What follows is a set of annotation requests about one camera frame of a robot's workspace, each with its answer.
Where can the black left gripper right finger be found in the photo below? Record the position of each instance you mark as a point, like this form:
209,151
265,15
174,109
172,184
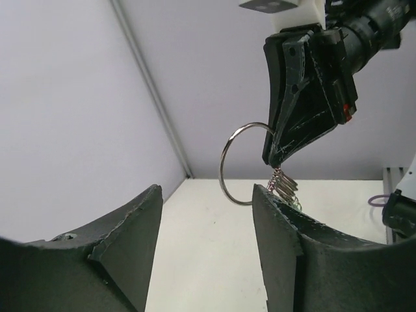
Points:
309,266

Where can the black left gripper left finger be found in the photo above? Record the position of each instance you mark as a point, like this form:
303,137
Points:
105,265

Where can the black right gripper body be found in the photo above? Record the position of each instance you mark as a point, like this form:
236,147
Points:
318,76

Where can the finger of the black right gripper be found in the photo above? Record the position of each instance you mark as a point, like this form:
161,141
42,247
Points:
291,136
275,60

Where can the large silver keyring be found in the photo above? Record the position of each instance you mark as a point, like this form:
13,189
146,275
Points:
240,160

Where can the silver keys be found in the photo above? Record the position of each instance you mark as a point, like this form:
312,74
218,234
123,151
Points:
284,188

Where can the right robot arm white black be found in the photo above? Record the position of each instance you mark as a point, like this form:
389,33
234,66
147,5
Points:
367,27

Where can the aluminium frame post left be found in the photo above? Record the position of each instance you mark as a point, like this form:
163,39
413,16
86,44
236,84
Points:
156,99

